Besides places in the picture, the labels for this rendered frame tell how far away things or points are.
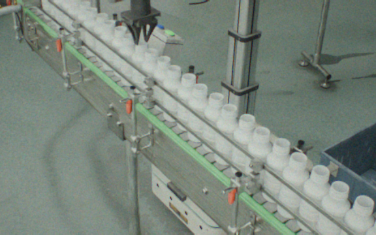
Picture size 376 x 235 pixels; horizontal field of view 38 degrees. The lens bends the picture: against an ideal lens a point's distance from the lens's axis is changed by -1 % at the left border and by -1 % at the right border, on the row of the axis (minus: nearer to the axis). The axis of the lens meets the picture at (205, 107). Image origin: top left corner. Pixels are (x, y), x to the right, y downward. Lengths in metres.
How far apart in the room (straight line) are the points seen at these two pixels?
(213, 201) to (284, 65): 2.59
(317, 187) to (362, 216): 0.12
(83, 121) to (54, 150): 0.31
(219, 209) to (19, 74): 2.63
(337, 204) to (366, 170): 0.75
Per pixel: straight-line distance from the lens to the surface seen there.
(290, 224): 1.30
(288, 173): 1.24
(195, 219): 2.48
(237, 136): 1.33
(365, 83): 3.93
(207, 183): 1.47
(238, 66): 2.28
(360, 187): 1.57
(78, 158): 3.07
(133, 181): 2.01
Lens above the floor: 1.92
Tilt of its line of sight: 34 degrees down
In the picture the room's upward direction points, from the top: 3 degrees clockwise
